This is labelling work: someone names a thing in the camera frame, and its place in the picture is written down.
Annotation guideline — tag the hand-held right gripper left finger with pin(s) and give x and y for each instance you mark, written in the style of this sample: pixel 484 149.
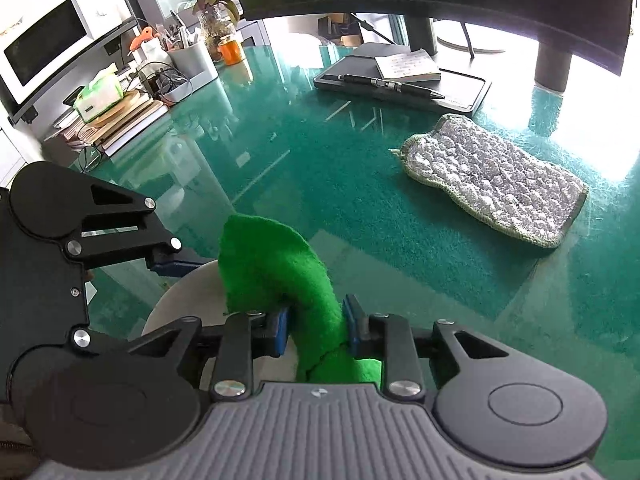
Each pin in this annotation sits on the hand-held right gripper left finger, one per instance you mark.
pixel 280 330

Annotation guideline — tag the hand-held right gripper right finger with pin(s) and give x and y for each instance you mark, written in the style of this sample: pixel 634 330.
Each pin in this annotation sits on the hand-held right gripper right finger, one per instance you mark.
pixel 352 330

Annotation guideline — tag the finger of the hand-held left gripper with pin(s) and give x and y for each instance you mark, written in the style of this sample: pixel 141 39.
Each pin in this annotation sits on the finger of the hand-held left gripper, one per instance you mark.
pixel 100 340
pixel 175 266

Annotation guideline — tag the white round plate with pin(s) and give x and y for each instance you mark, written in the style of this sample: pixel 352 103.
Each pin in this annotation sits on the white round plate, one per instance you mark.
pixel 190 292

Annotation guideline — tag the green felt cloth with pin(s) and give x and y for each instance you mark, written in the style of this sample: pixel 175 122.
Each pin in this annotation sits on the green felt cloth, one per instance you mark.
pixel 270 260

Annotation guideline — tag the black eyeglasses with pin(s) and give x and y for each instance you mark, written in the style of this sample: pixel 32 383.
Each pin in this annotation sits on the black eyeglasses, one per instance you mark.
pixel 91 157

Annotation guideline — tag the stack of books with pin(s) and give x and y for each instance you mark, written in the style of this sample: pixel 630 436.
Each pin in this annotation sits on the stack of books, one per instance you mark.
pixel 127 122

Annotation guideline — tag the green tissue pack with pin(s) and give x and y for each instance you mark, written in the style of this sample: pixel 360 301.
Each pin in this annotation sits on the green tissue pack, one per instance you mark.
pixel 97 95

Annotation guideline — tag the white pen holder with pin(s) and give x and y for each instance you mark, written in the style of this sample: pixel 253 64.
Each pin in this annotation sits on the white pen holder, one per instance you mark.
pixel 192 67

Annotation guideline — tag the silver scrubbing pad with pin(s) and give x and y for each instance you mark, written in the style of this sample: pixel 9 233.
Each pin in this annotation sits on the silver scrubbing pad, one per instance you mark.
pixel 495 185

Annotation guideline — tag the orange jar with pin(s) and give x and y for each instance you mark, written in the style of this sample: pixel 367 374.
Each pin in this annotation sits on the orange jar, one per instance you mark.
pixel 231 51

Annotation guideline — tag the white microwave oven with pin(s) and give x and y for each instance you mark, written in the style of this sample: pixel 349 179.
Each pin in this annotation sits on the white microwave oven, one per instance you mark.
pixel 45 40

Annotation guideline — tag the black pen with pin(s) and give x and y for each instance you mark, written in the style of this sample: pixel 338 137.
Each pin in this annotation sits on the black pen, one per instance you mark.
pixel 395 86

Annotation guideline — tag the black tray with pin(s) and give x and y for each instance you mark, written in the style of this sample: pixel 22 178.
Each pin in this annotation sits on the black tray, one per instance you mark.
pixel 350 67

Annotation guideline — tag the potted plant in glass vase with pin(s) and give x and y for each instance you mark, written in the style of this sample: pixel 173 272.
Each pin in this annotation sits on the potted plant in glass vase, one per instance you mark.
pixel 215 5

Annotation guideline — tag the small notepad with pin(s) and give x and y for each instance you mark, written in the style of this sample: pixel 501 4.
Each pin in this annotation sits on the small notepad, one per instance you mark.
pixel 407 66

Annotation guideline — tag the grey monitor stand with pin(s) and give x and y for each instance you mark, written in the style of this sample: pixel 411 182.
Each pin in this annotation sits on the grey monitor stand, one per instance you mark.
pixel 421 35

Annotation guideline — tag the grey cylinder post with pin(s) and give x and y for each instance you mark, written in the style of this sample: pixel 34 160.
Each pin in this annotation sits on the grey cylinder post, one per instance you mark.
pixel 552 67

